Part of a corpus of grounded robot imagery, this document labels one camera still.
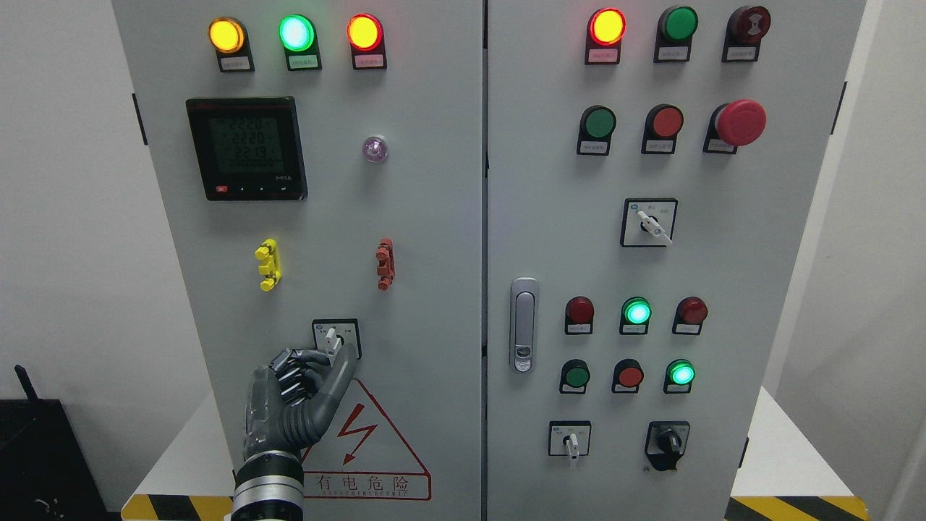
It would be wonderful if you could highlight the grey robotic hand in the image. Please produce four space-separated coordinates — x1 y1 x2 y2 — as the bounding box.
242 343 360 459

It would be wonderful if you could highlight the white rotary selector switch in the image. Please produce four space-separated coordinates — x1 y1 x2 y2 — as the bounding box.
621 198 679 247
547 421 592 466
311 318 362 360

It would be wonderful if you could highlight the yellow indicator light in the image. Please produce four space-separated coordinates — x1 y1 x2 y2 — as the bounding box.
208 17 255 72

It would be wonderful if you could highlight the red high voltage warning sticker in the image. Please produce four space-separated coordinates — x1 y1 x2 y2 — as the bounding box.
301 378 431 501

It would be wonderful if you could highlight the yellow terminal connector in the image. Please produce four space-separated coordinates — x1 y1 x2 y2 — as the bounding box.
254 238 282 292

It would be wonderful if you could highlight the red terminal connector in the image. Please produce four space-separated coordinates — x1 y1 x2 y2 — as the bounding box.
375 237 396 292

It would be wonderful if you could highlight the left grey cabinet door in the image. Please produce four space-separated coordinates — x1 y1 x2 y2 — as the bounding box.
113 1 484 520

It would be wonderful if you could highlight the grey cabinet door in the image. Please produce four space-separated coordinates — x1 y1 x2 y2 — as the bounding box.
486 1 866 520
113 1 484 520

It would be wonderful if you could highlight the black box with antenna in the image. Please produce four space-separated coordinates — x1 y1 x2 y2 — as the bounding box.
1 364 109 520

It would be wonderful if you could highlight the black digital power meter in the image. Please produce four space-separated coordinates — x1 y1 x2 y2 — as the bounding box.
185 96 308 201

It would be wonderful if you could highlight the small clear purple lamp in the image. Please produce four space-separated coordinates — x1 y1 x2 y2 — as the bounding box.
362 135 389 163

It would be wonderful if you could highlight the dark red indicator light left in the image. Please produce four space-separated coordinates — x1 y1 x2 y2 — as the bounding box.
564 296 595 334

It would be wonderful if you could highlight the dark red indicator light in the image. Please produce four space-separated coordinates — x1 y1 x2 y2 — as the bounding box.
672 296 709 336
564 296 595 334

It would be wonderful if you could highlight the red push button lower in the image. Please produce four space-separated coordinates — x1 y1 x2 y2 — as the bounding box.
611 358 645 394

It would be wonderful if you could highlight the red push button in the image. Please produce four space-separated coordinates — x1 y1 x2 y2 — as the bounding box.
641 103 684 155
611 358 645 394

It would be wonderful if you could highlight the lit green indicator light middle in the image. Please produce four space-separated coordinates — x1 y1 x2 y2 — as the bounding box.
619 296 652 334

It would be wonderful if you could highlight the green indicator light top left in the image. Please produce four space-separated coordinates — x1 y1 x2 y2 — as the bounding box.
278 14 322 70

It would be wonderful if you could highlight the orange-red indicator light top left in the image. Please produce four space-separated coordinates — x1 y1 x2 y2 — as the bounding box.
345 13 387 70

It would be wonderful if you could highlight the lit green push button lower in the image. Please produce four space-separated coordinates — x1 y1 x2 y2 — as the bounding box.
663 359 697 394

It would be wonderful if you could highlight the dark red indicator light right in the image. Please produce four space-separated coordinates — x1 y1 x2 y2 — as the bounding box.
672 296 709 336

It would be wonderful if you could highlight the green push button upper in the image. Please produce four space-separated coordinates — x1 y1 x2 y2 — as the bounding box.
576 105 616 157

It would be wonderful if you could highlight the right grey cabinet door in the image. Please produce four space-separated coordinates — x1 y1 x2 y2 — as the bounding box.
486 1 866 520

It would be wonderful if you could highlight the red push button upper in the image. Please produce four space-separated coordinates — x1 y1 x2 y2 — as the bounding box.
641 103 684 155

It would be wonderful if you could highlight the lit red indicator light right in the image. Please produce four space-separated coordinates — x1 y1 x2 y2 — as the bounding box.
585 7 627 65

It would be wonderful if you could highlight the white platform with hazard stripes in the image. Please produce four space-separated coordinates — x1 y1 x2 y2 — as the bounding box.
122 390 870 520

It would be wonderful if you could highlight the red emergency stop button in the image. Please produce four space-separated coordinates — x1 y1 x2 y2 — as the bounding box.
703 98 767 155

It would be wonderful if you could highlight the green indicator light top right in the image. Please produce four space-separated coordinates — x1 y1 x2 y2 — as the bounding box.
653 4 699 63

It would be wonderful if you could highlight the dark red buzzer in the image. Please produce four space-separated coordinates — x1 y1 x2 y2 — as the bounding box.
721 4 771 63

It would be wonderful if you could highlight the silver door lock handle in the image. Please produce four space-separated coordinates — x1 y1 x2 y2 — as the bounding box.
509 277 539 374

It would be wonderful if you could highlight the black rotary selector switch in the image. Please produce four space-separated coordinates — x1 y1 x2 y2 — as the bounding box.
644 421 691 472

